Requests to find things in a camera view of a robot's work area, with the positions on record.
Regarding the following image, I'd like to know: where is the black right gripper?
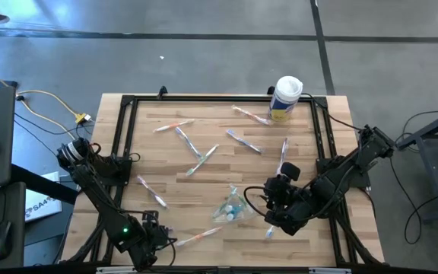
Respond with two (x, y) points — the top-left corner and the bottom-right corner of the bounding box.
(262, 161), (319, 237)

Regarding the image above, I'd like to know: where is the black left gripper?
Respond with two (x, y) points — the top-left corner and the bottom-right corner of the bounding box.
(133, 210), (178, 272)

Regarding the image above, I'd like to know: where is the clear acrylic organizer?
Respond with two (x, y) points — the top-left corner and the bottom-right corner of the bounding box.
(211, 184), (258, 225)

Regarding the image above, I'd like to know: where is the orange toothbrush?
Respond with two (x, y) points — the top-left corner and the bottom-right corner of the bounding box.
(230, 104), (275, 127)
(176, 225), (225, 247)
(152, 119), (196, 134)

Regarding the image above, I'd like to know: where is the purple toothbrush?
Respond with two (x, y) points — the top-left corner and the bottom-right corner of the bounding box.
(275, 137), (290, 177)
(135, 174), (170, 210)

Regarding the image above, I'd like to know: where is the white label strip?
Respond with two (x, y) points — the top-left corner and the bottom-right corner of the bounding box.
(309, 267), (352, 274)
(96, 266), (140, 274)

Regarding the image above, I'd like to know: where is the wipes canister with white lid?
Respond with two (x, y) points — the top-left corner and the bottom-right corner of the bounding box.
(267, 75), (304, 123)

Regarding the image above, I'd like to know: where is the white printed box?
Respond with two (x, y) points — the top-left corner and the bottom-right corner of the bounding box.
(24, 170), (63, 223)

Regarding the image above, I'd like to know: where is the black diagonal beam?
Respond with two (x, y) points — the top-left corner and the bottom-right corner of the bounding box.
(10, 163), (80, 206)

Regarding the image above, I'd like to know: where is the black desk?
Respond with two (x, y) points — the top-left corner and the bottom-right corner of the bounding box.
(0, 78), (28, 269)

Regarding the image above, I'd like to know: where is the black computer mouse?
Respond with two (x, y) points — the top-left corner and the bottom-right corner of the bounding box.
(0, 219), (14, 262)

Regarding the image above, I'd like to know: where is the grey side table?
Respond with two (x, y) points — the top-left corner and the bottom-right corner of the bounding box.
(395, 104), (438, 225)

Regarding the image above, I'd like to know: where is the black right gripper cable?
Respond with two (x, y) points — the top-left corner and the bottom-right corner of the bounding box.
(243, 185), (271, 218)

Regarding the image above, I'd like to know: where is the black cable to right arm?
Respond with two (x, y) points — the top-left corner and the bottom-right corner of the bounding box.
(304, 93), (365, 132)

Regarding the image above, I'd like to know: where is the black extrusion table frame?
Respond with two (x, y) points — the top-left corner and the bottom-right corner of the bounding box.
(61, 94), (386, 267)

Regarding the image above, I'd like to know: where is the yellow extension cable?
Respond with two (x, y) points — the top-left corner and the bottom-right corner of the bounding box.
(0, 62), (93, 126)

